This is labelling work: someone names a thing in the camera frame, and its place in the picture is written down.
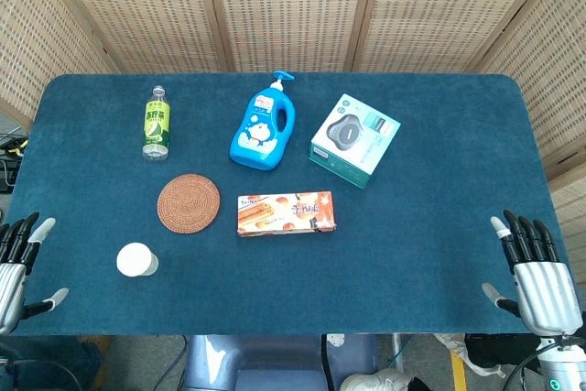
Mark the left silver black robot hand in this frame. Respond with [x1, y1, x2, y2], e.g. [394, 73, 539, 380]
[0, 212, 71, 336]

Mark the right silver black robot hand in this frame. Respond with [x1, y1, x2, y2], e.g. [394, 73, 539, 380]
[481, 209, 585, 337]

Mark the small white cup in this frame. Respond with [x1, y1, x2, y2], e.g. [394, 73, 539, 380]
[115, 242, 160, 278]

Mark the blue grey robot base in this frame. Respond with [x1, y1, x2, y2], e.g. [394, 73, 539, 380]
[180, 333, 379, 391]

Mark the round woven rattan coaster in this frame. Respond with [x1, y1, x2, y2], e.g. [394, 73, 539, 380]
[157, 173, 221, 235]

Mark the white sneaker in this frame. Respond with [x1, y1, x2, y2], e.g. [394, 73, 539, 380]
[341, 366, 413, 391]

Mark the green label tea bottle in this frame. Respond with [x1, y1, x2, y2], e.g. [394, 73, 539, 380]
[141, 84, 172, 163]

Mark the white teal product box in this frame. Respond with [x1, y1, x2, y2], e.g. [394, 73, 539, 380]
[308, 92, 402, 190]

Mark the blue table cloth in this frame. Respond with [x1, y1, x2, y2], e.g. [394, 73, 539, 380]
[8, 72, 574, 336]

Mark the orange biscuit snack box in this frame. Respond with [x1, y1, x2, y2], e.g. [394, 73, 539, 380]
[236, 190, 339, 238]

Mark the blue pump detergent bottle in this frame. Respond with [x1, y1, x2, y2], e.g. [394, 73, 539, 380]
[228, 71, 297, 172]

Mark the woven bamboo folding screen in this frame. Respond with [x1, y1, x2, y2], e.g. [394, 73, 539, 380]
[0, 0, 586, 268]

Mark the black electronics with cables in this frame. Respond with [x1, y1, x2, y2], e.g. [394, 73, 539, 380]
[0, 132, 29, 195]

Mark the black cable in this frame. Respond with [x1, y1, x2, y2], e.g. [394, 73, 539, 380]
[159, 334, 190, 378]

